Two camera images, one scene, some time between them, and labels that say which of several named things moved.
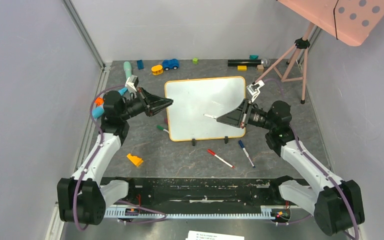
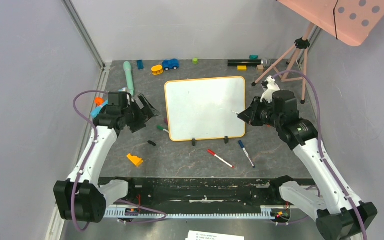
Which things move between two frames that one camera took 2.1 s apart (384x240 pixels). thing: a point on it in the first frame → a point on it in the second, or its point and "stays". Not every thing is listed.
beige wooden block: (260, 68) stays
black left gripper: (148, 101) → (145, 114)
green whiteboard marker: (162, 128) stays
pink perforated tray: (351, 22) stays
